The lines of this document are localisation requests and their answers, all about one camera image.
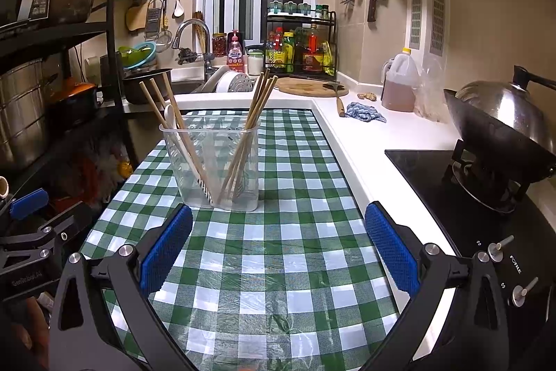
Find row of sauce bottles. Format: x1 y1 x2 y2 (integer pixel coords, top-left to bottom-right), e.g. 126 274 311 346
266 25 335 74

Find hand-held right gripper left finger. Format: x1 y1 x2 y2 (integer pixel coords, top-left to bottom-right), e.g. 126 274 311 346
47 203 194 371

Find clear plastic bottle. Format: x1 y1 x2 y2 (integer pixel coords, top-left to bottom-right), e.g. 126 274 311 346
415 58 448 120

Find steel stockpot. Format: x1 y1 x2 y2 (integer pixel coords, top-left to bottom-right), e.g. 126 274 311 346
0 58 59 172

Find brown wooden bowl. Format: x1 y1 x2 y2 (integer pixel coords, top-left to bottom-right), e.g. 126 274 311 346
50 0 98 24

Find black cooking pot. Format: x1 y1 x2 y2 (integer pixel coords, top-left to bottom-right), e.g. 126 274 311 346
123 68 173 104

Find person's left hand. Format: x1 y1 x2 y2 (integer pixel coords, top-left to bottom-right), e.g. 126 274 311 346
0 299 49 371

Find metal stove knob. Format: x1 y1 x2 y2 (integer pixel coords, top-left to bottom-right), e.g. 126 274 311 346
512 276 539 307
486 235 514 263

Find black pot orange lid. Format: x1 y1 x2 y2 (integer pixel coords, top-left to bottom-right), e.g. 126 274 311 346
46 78 100 128

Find black wire spice rack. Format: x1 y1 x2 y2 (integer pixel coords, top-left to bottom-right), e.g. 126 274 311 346
265 10 337 76

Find steel wok lid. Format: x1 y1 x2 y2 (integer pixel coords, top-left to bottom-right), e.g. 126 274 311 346
456 64 556 146

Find wooden handle knife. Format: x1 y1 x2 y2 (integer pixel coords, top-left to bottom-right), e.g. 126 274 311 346
324 81 347 117

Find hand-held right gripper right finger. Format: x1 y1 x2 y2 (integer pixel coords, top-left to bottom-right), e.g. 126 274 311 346
360 201 511 371

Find pink dish soap bottle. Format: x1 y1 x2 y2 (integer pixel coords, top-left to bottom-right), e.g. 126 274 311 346
226 30 245 72

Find white jar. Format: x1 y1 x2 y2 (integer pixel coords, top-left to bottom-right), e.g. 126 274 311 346
247 45 267 76

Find blue rag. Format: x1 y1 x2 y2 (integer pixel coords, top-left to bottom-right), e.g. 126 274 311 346
344 102 387 124

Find grey wall vent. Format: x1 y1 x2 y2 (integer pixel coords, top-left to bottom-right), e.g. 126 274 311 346
409 0 423 50
430 0 446 58

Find metal grater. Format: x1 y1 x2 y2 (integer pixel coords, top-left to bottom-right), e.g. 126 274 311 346
144 1 163 41

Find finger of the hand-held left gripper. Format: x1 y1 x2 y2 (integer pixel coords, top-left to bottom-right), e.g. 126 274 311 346
9 187 49 220
38 201 95 244

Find black metal shelf rack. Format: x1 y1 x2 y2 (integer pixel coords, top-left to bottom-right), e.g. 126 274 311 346
0 0 183 224

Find clear plastic utensil container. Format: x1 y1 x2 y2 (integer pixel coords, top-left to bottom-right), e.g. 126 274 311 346
158 114 262 212

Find metal mesh strainer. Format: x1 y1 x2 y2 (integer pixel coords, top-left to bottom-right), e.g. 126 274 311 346
154 30 173 52

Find chrome kitchen faucet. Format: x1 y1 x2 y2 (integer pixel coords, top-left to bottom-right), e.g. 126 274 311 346
171 19 213 80

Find row of green-lid spice jars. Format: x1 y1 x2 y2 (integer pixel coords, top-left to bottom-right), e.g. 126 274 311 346
268 1 331 16

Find round wooden cutting board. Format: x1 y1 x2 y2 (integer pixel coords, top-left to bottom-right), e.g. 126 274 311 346
275 76 349 98

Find wooden chopstick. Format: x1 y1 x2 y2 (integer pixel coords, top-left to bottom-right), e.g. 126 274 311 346
139 82 205 193
150 79 209 191
232 75 279 200
221 69 271 204
217 70 267 204
163 72 213 198
226 76 276 202
216 78 263 202

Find green plastic basin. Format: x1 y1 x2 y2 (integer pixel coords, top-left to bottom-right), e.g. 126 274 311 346
117 42 157 70

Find small hanging wooden board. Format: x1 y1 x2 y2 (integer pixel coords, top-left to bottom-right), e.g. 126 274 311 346
126 1 148 33

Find black burner grate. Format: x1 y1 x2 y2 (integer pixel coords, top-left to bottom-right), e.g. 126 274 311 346
443 138 535 215

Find orange white crumpled bags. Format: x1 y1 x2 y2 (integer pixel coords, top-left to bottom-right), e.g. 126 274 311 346
78 136 131 207

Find green white checked tablecloth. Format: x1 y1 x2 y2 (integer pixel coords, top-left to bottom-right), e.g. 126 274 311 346
80 108 409 371

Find black wok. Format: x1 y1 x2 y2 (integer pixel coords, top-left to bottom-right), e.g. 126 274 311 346
443 86 556 185

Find cooking oil jug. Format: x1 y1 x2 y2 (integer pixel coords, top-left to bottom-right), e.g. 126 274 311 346
381 47 421 112

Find white ceramic spoon striped handle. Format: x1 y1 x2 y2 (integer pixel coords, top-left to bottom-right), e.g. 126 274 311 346
163 104 214 204

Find white perforated lid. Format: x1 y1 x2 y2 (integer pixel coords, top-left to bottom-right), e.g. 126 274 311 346
216 71 255 94

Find black glass gas stove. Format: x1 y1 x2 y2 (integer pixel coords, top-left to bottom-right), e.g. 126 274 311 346
384 148 556 354

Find white plate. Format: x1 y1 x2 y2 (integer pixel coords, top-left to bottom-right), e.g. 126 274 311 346
204 64 231 94

